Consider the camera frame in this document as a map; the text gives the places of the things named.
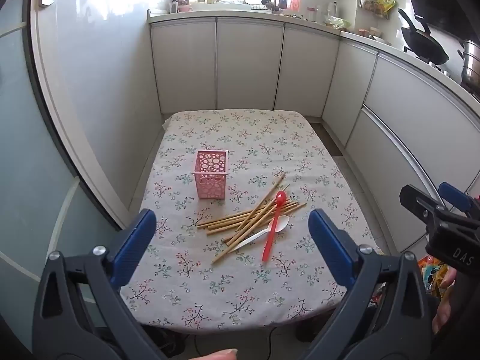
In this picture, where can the red plastic spoon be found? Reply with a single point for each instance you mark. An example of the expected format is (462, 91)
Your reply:
(268, 243)

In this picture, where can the white plastic jug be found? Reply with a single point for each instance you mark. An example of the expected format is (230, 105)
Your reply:
(333, 11)

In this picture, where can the frosted glass door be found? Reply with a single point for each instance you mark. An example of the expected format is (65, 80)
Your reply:
(22, 157)

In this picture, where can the white bowl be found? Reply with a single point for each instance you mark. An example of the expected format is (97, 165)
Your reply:
(378, 39)

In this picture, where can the dark dish soap bottle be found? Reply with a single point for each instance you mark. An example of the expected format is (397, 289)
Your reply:
(283, 0)

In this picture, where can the white cabinet drawer front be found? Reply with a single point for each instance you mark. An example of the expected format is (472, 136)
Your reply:
(382, 180)
(420, 105)

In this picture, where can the bag of green vegetables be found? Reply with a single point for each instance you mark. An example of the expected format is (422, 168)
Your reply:
(339, 23)

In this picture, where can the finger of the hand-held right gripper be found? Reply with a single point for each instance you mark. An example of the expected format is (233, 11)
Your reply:
(420, 200)
(455, 197)

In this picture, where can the stainless steel pot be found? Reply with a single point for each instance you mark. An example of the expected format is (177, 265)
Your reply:
(472, 63)

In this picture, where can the yellow snack packet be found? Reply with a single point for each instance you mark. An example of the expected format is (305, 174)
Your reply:
(386, 2)

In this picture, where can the white plastic spoon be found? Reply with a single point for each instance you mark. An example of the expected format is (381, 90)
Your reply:
(279, 224)

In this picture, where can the brown floor mat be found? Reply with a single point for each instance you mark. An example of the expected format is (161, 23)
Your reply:
(328, 140)

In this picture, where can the white cabinet door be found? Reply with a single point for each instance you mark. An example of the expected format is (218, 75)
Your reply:
(307, 71)
(348, 93)
(247, 63)
(183, 67)

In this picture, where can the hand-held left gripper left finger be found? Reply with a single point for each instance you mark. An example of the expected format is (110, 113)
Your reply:
(133, 247)

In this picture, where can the person's left hand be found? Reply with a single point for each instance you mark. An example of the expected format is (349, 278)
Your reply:
(221, 355)

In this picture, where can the pile of wooden chopsticks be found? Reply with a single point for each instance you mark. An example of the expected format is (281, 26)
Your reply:
(255, 215)

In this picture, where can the black sink rack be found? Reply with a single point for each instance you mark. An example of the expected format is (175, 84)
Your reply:
(262, 6)

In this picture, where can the floral tablecloth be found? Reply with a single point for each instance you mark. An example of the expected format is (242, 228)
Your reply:
(243, 138)

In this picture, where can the pink perforated utensil holder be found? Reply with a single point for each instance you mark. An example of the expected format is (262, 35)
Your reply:
(210, 187)

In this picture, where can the person's right hand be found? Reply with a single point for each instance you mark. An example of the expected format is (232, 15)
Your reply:
(442, 313)

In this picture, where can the black wok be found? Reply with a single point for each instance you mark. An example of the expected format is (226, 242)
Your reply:
(427, 45)

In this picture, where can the wall spice rack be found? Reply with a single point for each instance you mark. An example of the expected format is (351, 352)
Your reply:
(369, 7)

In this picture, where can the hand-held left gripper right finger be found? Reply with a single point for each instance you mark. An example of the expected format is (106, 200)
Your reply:
(330, 247)

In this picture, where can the pink cup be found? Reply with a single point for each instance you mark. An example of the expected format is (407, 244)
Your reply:
(185, 8)

